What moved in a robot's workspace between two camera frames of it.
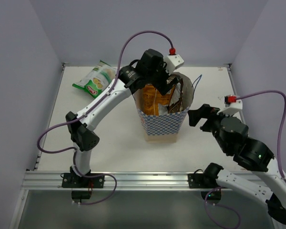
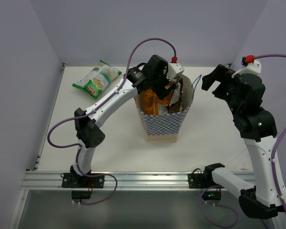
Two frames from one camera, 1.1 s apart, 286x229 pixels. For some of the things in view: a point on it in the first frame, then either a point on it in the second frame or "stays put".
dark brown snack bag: (175, 104) stays put
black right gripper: (205, 111) -> (221, 72)
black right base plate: (208, 180) stays put
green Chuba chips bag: (95, 81) stays put
